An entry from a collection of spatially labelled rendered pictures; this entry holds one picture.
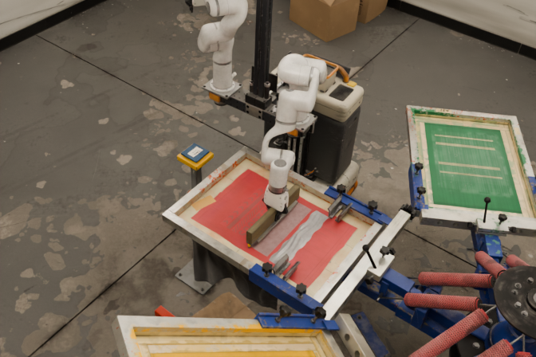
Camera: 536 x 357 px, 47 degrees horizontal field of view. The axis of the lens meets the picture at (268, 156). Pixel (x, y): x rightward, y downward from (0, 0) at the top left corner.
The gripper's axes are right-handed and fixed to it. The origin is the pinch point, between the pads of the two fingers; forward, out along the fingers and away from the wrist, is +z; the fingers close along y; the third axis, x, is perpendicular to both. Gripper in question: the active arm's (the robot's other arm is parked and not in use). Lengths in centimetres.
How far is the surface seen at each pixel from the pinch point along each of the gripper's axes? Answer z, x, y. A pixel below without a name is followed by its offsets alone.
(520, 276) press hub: -29, -4, -97
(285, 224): 5.4, -3.2, -4.7
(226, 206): 5.6, 4.7, 22.1
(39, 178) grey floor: 98, -13, 195
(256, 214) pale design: 5.5, 0.3, 8.8
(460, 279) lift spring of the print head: -15, -3, -80
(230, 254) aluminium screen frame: 3.9, 27.3, 1.8
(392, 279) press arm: -2, 2, -57
